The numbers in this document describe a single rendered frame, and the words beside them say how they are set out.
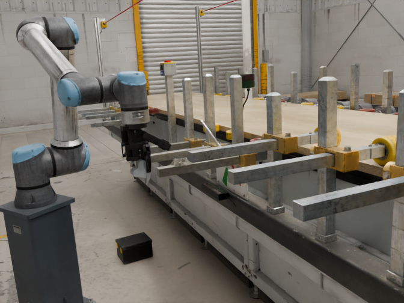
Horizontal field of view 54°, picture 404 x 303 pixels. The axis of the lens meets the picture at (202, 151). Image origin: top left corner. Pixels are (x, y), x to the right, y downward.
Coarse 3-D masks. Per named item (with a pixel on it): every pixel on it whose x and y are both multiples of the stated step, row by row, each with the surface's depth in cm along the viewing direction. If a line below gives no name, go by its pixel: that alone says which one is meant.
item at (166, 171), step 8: (264, 152) 152; (216, 160) 144; (224, 160) 146; (232, 160) 147; (256, 160) 151; (160, 168) 137; (168, 168) 137; (176, 168) 139; (184, 168) 140; (192, 168) 141; (200, 168) 142; (208, 168) 144; (160, 176) 137
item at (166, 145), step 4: (144, 132) 131; (144, 136) 131; (148, 136) 132; (152, 136) 133; (148, 140) 132; (152, 140) 133; (156, 140) 133; (160, 140) 134; (164, 140) 136; (156, 144) 134; (160, 144) 134; (164, 144) 135; (168, 144) 136; (164, 148) 135; (168, 148) 136
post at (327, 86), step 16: (320, 80) 103; (336, 80) 102; (320, 96) 104; (336, 96) 103; (320, 112) 104; (336, 112) 104; (320, 128) 105; (336, 128) 105; (320, 144) 106; (336, 144) 106; (320, 176) 108; (320, 192) 109; (320, 224) 111
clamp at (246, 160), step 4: (240, 156) 147; (244, 156) 145; (248, 156) 146; (252, 156) 146; (240, 160) 148; (244, 160) 145; (248, 160) 146; (252, 160) 147; (240, 164) 148; (244, 164) 146; (248, 164) 146; (252, 164) 147
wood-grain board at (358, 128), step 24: (192, 96) 382; (216, 96) 366; (216, 120) 214; (264, 120) 204; (288, 120) 200; (312, 120) 196; (360, 120) 187; (384, 120) 183; (312, 144) 142; (360, 144) 137; (360, 168) 116
